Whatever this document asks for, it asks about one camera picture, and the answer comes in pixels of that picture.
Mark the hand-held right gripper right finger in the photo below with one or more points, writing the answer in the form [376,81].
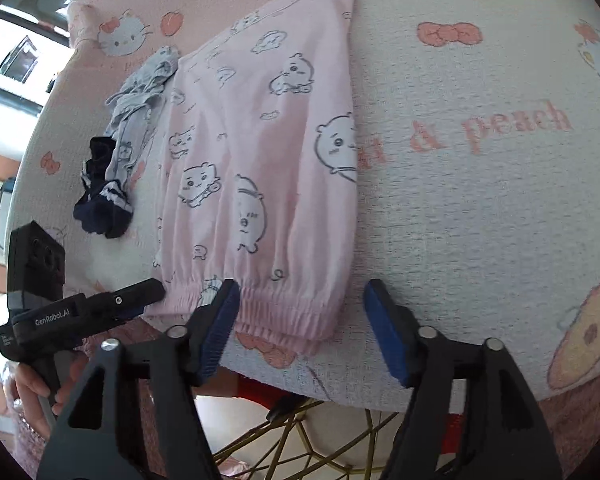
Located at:
[385,330]

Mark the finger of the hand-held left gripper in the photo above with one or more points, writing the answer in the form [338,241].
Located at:
[140,292]
[127,313]

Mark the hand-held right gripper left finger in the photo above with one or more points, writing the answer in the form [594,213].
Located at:
[220,330]

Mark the pink printed pants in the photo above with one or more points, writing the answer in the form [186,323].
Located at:
[260,160]

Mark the person's left forearm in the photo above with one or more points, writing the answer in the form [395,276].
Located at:
[30,450]

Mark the person's left hand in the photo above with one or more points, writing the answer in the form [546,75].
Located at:
[30,385]

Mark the white container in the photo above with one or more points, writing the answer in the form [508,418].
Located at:
[5,215]

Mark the red slipper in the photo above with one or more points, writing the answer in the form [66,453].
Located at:
[452,430]
[260,390]

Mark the navy striped garment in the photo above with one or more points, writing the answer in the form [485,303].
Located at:
[100,210]

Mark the pink and white printed blanket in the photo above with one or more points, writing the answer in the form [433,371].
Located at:
[480,210]

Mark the light blue printed garment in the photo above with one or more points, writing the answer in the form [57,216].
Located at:
[130,130]

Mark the person's pink fluffy robe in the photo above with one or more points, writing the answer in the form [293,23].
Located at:
[575,420]

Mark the white appliance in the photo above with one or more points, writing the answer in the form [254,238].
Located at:
[20,57]

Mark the dark window frame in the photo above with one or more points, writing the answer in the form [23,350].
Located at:
[20,22]

